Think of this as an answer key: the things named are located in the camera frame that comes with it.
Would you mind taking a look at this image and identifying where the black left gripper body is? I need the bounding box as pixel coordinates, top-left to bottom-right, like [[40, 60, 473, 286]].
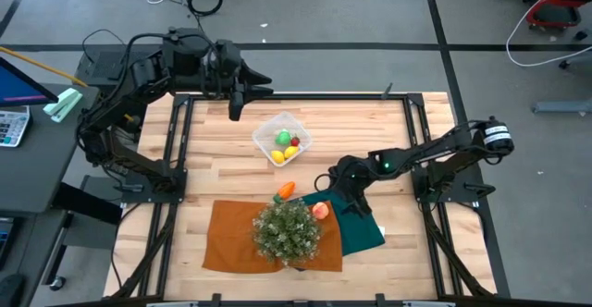
[[203, 40, 249, 98]]

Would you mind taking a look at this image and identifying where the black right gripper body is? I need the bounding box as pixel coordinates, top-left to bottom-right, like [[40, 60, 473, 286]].
[[330, 156, 371, 197]]

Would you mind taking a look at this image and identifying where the clear plastic tupperware container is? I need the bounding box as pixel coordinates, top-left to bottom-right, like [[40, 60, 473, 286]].
[[251, 110, 314, 166]]

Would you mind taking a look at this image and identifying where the dark green cloth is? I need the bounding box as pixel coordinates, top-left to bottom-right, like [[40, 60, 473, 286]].
[[301, 188, 387, 257]]

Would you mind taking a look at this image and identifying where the orange toy carrot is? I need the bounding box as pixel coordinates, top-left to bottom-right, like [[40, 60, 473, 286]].
[[273, 180, 296, 204]]

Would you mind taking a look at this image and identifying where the artificial plant in black pot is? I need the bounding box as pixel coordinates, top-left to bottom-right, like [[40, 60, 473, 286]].
[[252, 198, 324, 271]]

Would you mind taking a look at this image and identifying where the black computer case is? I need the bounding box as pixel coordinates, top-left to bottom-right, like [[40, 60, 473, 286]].
[[73, 50, 140, 86]]

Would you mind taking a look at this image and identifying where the orange cloth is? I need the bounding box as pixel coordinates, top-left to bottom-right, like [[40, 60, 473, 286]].
[[202, 199, 344, 274]]

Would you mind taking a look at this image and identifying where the mint green stapler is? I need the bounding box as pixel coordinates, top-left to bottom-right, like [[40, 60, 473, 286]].
[[43, 88, 84, 124]]

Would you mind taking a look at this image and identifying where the black computer monitor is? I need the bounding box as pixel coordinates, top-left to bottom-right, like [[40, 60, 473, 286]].
[[0, 56, 60, 109]]

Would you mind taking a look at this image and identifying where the black desk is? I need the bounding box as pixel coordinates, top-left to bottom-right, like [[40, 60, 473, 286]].
[[0, 83, 101, 215]]

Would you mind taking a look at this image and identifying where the grey metal stand leg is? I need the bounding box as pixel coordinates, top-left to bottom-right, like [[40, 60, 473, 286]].
[[531, 98, 592, 115]]

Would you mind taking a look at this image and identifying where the grey desk calculator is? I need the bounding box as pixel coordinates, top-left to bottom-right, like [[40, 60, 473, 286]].
[[0, 105, 31, 149]]

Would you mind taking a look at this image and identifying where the black coiled cable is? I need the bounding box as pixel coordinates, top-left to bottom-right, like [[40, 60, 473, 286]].
[[187, 0, 224, 18]]

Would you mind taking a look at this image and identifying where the yellow cable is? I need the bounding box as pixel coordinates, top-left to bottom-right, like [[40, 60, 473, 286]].
[[0, 45, 89, 89]]

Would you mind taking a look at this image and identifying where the long white cable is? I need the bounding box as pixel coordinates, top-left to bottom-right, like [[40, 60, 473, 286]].
[[505, 0, 592, 68]]

